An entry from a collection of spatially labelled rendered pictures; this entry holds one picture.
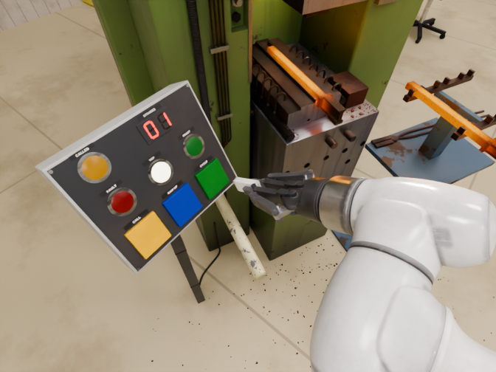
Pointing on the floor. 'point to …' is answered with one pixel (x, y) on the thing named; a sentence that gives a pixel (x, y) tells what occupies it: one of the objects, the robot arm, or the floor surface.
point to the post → (187, 268)
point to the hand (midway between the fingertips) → (248, 185)
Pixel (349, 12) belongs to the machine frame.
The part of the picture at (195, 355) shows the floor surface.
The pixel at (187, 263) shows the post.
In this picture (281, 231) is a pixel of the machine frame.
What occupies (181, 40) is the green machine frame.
